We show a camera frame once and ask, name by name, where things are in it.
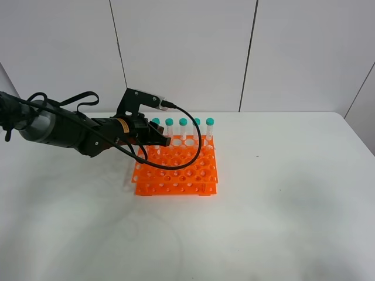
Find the orange test tube rack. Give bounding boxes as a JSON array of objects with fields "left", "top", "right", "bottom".
[{"left": 130, "top": 133, "right": 220, "bottom": 197}]

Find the clear tube with teal cap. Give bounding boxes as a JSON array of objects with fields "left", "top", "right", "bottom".
[{"left": 151, "top": 118, "right": 162, "bottom": 150}]

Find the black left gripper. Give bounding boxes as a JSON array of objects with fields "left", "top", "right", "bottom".
[{"left": 110, "top": 115, "right": 170, "bottom": 147}]

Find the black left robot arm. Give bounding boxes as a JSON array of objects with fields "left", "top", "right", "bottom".
[{"left": 1, "top": 88, "right": 171, "bottom": 157}]

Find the black left camera cable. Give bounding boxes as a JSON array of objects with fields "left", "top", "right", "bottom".
[{"left": 17, "top": 96, "right": 203, "bottom": 170}]

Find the teal-capped tube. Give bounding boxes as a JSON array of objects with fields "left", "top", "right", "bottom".
[
  {"left": 206, "top": 118, "right": 214, "bottom": 141},
  {"left": 193, "top": 118, "right": 200, "bottom": 141},
  {"left": 165, "top": 118, "right": 173, "bottom": 146},
  {"left": 179, "top": 118, "right": 188, "bottom": 141}
]

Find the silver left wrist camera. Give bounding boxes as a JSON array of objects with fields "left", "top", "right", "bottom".
[{"left": 115, "top": 88, "right": 175, "bottom": 116}]

